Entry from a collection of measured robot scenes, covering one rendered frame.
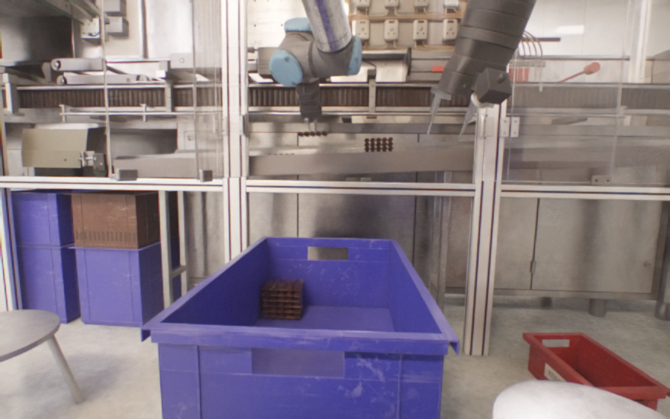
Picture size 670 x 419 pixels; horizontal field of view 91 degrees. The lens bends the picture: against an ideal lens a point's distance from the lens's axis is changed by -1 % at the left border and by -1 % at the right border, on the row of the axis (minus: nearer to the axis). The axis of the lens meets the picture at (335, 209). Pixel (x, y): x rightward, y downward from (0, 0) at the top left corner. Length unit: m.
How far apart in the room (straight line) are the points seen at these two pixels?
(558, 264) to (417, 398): 1.30
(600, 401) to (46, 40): 2.56
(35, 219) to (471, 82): 1.61
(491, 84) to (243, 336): 0.42
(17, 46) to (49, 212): 1.12
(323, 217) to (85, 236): 0.94
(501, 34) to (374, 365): 0.43
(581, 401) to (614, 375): 0.55
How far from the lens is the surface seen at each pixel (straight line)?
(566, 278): 1.77
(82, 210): 1.61
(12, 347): 1.02
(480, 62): 0.48
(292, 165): 1.22
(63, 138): 1.65
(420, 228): 1.50
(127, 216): 1.50
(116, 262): 1.57
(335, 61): 0.89
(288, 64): 0.92
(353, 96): 1.39
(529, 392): 0.75
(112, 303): 1.63
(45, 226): 1.72
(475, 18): 0.48
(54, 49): 2.39
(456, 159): 1.25
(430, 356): 0.48
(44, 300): 1.81
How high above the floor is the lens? 0.63
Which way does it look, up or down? 7 degrees down
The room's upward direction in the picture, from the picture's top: 1 degrees clockwise
